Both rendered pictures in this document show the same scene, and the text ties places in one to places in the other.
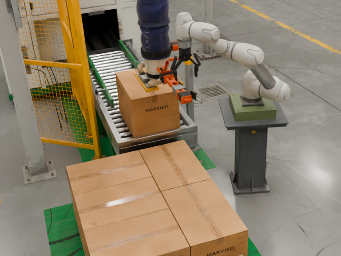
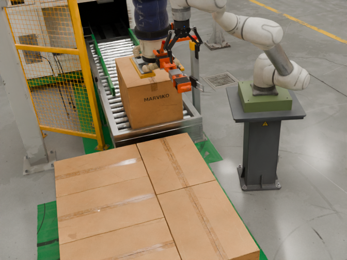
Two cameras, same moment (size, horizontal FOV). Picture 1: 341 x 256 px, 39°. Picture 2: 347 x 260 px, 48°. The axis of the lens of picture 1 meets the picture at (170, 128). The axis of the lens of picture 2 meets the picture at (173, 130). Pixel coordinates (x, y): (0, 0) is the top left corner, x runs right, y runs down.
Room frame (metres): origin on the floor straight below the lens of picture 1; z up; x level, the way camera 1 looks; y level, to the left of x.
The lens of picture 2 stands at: (0.99, -0.13, 2.17)
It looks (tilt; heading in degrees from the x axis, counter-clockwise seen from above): 33 degrees down; 3
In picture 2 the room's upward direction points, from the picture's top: 5 degrees counter-clockwise
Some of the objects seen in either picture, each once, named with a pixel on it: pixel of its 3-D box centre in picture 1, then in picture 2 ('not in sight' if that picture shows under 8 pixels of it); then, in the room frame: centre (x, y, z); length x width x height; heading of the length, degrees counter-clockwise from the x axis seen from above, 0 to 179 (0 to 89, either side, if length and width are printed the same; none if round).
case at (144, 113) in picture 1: (146, 101); (147, 90); (3.83, 0.19, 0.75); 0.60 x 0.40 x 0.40; 16
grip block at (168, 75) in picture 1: (167, 76); (164, 60); (3.17, 0.00, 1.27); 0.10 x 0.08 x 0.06; 107
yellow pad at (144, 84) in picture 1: (145, 79); (141, 64); (3.38, 0.16, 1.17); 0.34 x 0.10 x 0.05; 17
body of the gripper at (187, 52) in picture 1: (184, 53); (182, 28); (2.85, -0.12, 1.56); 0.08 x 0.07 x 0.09; 107
